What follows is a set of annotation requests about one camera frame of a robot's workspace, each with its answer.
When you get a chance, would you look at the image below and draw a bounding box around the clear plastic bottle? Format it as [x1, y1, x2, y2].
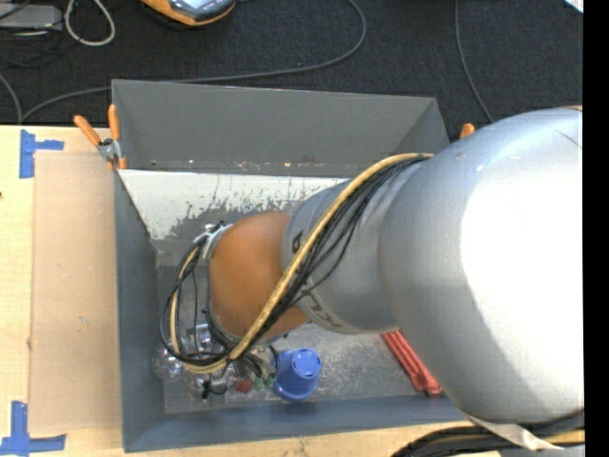
[150, 343, 239, 400]

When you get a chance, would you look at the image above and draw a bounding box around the grey metal bin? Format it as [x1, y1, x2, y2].
[109, 78, 472, 454]

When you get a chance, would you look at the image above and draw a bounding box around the blue plastic cup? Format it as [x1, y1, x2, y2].
[272, 347, 324, 404]

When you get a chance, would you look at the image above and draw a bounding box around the brown cardboard board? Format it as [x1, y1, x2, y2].
[27, 151, 123, 438]

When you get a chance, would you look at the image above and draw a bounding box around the red-brown flat block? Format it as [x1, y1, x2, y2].
[381, 329, 443, 397]

